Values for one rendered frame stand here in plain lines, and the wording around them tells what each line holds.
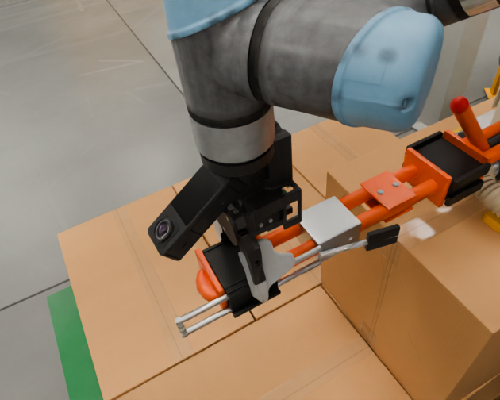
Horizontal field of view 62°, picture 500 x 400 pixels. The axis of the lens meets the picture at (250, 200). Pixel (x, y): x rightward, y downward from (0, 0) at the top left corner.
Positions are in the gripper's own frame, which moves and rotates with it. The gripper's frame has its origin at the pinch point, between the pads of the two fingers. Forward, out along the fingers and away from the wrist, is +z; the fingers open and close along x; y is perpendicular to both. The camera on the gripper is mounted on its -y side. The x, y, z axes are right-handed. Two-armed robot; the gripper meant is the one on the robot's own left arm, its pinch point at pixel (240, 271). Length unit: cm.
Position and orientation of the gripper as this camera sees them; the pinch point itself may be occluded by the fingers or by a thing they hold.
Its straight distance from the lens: 53.9
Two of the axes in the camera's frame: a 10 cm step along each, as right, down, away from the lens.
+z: 1.0, 6.9, 7.2
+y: 8.8, -4.0, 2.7
